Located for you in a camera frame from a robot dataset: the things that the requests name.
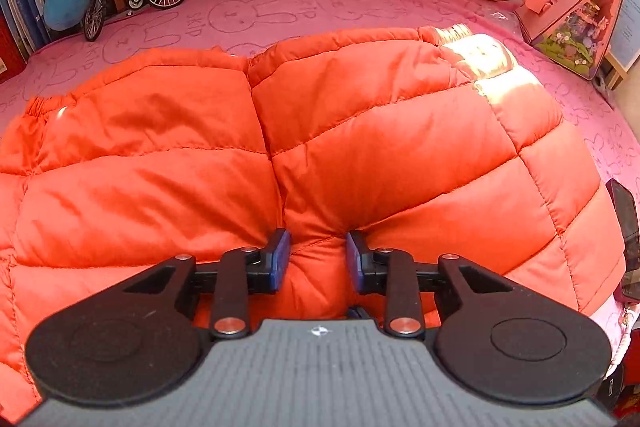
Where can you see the blue round plush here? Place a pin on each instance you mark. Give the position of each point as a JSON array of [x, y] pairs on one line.
[[67, 2]]

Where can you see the large red plastic basket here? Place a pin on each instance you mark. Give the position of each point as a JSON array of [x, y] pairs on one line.
[[10, 57]]

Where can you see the dark smartphone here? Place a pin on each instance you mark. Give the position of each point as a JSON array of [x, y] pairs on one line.
[[627, 227]]

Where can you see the pink rabbit-print blanket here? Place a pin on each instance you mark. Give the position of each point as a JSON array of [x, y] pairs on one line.
[[300, 7]]

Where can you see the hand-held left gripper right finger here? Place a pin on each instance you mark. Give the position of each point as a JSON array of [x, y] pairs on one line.
[[356, 257]]

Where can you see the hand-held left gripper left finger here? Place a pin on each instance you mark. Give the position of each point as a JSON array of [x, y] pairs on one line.
[[282, 257]]

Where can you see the white framed board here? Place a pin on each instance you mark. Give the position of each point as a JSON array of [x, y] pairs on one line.
[[627, 32]]

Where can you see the orange puffer jacket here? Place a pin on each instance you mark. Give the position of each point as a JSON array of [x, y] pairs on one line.
[[375, 132]]

